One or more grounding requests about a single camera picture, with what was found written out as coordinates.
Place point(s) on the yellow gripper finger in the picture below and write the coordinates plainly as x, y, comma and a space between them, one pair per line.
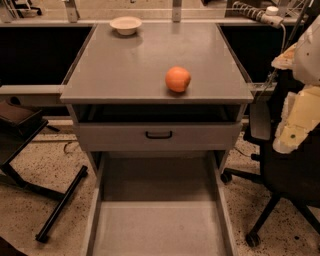
285, 60
300, 115

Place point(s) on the orange fruit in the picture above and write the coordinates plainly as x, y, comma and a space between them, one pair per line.
177, 79

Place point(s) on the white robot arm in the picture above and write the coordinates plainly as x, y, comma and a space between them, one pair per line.
306, 62

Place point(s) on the open grey middle drawer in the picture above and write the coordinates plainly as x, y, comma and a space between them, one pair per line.
171, 205

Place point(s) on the grey drawer cabinet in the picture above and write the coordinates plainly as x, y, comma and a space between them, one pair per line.
121, 79

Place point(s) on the closed grey top drawer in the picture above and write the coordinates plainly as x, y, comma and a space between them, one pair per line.
117, 137

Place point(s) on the white power strip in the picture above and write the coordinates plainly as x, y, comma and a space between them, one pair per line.
268, 16

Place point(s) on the black office chair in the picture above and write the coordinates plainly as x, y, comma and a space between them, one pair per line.
294, 176

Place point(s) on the white ceramic bowl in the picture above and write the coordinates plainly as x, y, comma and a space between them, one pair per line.
126, 25

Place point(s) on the black drawer handle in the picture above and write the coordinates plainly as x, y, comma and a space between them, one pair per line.
158, 135

